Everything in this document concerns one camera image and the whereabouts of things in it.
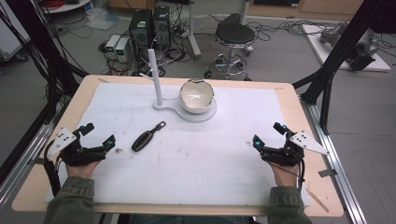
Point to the grey tape strip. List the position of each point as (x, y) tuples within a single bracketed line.
[(327, 173), (36, 161)]

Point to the white floor board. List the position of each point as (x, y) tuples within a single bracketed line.
[(314, 43)]

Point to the round white table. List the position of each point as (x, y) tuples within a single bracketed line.
[(67, 5)]

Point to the white table mat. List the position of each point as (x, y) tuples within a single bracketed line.
[(193, 161)]

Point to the person's left hand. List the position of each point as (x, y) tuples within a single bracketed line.
[(81, 170)]

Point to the white power supply unit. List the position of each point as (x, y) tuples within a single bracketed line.
[(112, 45), (122, 49)]

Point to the clear plastic bag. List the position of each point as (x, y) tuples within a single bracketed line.
[(101, 18)]

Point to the black car key fob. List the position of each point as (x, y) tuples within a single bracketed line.
[(144, 140)]

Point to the small brown crumb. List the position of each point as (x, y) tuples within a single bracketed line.
[(118, 151)]

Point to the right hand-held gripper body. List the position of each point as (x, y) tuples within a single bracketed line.
[(285, 155)]

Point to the black round stool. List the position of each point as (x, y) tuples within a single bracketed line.
[(235, 34)]

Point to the person's right hand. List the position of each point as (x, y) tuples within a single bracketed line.
[(285, 175)]

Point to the white stand with pole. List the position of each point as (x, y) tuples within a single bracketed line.
[(157, 81)]

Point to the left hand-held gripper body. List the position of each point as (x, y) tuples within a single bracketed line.
[(79, 153)]

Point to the grey machine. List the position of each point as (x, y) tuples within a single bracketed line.
[(358, 43)]

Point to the black computer tower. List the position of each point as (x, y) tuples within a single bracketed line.
[(140, 28), (162, 26)]

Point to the grey metal stand leg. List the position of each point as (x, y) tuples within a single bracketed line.
[(193, 34)]

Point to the white eggshell-shaped bowl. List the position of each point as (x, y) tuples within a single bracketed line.
[(196, 96)]

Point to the thin wooden stick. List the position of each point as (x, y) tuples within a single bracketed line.
[(317, 200)]

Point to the aluminium rail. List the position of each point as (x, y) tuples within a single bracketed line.
[(21, 168), (336, 155)]

